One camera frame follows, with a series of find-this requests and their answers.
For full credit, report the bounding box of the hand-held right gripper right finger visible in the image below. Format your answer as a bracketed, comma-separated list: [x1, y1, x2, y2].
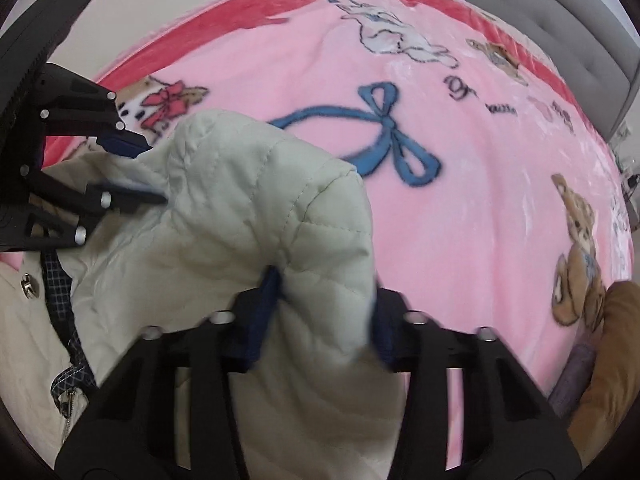
[369, 287, 583, 480]

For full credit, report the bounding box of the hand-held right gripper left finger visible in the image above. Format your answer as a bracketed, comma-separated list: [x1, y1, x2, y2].
[54, 266, 283, 480]

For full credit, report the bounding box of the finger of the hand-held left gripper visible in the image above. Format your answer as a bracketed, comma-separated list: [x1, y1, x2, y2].
[20, 165, 169, 252]
[41, 62, 154, 159]

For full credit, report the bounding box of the cream quilted jacket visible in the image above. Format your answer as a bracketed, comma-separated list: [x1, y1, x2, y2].
[0, 110, 411, 480]

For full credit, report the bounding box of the pink printed blanket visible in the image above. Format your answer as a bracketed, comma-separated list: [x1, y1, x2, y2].
[45, 0, 638, 466]

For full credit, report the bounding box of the lavender pillow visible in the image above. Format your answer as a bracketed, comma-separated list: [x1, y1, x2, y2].
[547, 340, 601, 418]

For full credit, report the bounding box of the brown pillow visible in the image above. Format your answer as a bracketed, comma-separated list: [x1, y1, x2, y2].
[567, 280, 640, 466]

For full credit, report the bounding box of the grey upholstered headboard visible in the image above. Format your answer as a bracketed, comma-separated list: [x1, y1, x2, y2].
[400, 0, 638, 141]

